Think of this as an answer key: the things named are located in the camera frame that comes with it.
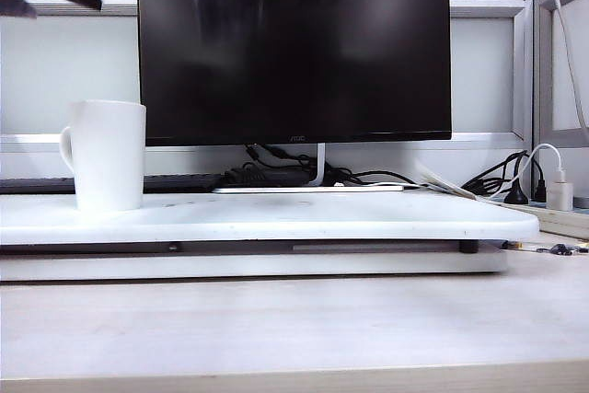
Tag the white desk riser board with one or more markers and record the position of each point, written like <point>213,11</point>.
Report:
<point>322,220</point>

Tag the stack of paper booklets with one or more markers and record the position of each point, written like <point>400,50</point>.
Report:
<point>442,186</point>

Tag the white usb charger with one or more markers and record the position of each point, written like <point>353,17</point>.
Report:
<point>559,197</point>

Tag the white power strip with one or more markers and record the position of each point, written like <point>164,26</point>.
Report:
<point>561,223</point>

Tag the white desk riser base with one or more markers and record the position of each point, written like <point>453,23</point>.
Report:
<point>276,266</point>

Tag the black slim power plug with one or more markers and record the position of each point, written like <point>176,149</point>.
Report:
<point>539,190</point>

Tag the small grey box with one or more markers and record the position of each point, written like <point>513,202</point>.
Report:
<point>580,202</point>

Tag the grey rear partition frame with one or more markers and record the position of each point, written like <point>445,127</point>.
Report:
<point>483,8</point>

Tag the grey side partition frame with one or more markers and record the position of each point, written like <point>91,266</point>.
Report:
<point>545,66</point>

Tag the black rubber riser foot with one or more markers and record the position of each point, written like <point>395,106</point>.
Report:
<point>468,247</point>

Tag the white ceramic mug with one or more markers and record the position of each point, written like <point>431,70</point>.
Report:
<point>110,158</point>

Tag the black computer monitor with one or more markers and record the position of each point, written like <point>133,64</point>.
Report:
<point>405,89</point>

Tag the black round power plug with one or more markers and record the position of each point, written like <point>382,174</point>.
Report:
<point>516,197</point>

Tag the small black connector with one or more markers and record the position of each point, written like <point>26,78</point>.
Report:
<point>560,250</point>

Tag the black keyboard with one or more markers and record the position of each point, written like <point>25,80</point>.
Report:
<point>184,182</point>

